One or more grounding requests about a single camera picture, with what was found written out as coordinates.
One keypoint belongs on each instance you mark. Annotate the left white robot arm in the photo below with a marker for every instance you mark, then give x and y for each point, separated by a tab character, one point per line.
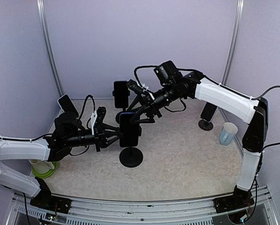
68	134

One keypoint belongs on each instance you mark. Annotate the black smartphone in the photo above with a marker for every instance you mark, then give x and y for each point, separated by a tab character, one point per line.
130	131
120	85
208	112
67	105

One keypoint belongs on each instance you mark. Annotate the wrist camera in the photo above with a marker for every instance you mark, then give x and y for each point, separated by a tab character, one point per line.
139	88
97	117

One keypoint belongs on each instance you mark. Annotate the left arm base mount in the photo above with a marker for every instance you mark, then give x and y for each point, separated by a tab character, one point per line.
45	200

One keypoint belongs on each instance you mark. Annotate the left aluminium frame post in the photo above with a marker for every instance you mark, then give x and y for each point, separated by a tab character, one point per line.
48	46

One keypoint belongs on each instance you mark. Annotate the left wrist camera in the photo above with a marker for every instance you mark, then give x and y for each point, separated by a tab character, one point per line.
97	117

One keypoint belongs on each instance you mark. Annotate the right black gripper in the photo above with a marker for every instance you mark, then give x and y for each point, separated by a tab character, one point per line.
149	105

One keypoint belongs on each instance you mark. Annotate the cream ribbed mug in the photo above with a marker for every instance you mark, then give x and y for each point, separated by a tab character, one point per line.
41	167

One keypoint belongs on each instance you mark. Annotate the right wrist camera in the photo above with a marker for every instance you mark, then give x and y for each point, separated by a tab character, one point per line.
139	88

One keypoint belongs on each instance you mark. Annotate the aluminium frame post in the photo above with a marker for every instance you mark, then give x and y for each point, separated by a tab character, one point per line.
48	46
234	40

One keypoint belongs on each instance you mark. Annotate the black pole phone stand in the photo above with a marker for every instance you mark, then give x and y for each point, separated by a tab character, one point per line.
131	156
122	112

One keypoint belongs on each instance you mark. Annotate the green saucer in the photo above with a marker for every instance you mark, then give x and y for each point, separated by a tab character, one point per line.
46	175

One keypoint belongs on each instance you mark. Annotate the light blue mug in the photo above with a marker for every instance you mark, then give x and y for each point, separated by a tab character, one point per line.
228	132

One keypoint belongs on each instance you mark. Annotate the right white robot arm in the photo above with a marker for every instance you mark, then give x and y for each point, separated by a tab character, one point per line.
195	85

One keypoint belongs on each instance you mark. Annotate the right aluminium frame post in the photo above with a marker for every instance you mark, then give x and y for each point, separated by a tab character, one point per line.
234	40

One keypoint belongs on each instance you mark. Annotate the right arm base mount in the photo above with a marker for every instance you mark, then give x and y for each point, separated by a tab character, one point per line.
237	200

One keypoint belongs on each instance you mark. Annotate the folding plate phone stand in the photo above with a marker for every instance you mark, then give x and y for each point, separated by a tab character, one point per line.
205	125

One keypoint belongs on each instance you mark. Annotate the front aluminium rail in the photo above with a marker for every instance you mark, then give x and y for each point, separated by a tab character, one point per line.
84	211

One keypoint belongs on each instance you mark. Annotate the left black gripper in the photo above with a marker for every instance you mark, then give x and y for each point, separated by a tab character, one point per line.
100	137

